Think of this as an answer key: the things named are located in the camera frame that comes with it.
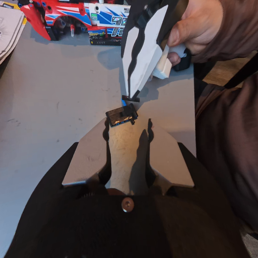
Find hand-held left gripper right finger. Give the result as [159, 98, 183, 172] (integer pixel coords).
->
[145, 118, 195, 195]

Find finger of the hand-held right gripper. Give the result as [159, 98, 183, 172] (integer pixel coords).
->
[121, 26, 146, 98]
[129, 4, 169, 99]

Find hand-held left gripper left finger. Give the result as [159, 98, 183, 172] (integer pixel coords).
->
[62, 117, 112, 193]

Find small black sticker strip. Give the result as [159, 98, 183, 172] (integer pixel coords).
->
[121, 90, 141, 103]

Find black star sticker strip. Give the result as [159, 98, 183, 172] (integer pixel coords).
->
[112, 116, 133, 124]

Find black brick beam blue pins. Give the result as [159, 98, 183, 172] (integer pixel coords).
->
[105, 100, 139, 128]

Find person's right forearm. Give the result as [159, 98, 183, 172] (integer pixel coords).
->
[191, 0, 258, 63]

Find grey desk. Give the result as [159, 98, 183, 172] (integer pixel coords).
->
[0, 0, 196, 252]

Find person's right hand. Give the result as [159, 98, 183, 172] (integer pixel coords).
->
[167, 0, 224, 67]

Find red toy brick race car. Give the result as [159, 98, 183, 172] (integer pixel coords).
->
[18, 0, 131, 46]

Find open instruction booklet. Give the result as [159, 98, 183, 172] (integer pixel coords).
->
[0, 6, 26, 65]

